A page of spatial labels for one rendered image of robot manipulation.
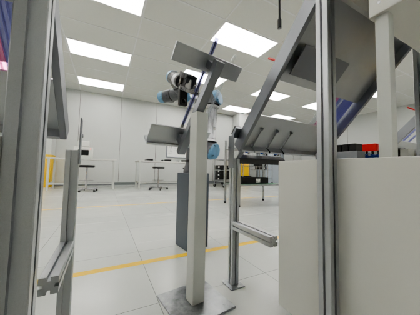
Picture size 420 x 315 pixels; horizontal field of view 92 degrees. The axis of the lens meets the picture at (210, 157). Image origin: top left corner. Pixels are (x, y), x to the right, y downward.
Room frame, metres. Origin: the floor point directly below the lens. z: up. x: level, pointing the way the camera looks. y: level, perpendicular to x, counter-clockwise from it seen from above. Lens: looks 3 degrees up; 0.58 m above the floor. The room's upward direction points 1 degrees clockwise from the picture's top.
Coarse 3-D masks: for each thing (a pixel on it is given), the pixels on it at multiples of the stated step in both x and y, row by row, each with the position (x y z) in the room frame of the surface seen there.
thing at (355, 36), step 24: (336, 0) 0.73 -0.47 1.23; (312, 24) 0.77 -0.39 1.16; (336, 24) 0.80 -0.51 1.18; (360, 24) 0.83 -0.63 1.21; (312, 48) 0.80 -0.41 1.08; (336, 48) 0.88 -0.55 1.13; (360, 48) 0.92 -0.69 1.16; (288, 72) 0.88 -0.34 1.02; (312, 72) 0.88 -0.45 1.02; (336, 72) 0.92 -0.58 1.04; (360, 72) 1.02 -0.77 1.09; (336, 96) 1.09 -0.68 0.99; (360, 96) 1.15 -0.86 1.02
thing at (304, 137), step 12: (264, 120) 1.03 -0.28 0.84; (276, 120) 1.06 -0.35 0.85; (288, 120) 1.09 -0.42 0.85; (252, 132) 1.07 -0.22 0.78; (264, 132) 1.09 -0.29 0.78; (288, 132) 1.16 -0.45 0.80; (300, 132) 1.19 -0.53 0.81; (312, 132) 1.23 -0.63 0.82; (264, 144) 1.16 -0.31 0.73; (276, 144) 1.20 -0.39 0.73; (288, 144) 1.23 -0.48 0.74; (300, 144) 1.27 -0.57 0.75; (312, 144) 1.32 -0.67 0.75
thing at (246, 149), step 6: (246, 150) 1.08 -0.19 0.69; (252, 150) 1.11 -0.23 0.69; (258, 150) 1.13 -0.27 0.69; (264, 150) 1.15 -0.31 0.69; (270, 150) 1.18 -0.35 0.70; (276, 150) 1.20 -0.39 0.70; (282, 150) 1.23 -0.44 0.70; (288, 150) 1.26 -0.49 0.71; (294, 150) 1.29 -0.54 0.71; (312, 156) 1.34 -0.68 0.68
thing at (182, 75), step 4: (180, 72) 1.05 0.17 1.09; (184, 72) 1.05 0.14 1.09; (176, 76) 1.06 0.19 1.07; (180, 76) 1.05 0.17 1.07; (184, 76) 0.97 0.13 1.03; (188, 76) 0.98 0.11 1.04; (192, 76) 0.99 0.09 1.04; (176, 80) 1.06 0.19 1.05; (180, 80) 1.01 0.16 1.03; (184, 80) 1.00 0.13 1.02; (188, 80) 1.00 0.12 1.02; (192, 80) 1.04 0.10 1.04; (196, 80) 1.01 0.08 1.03; (176, 84) 1.08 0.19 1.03; (180, 84) 1.01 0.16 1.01; (184, 84) 0.99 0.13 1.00; (192, 84) 1.02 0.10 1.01
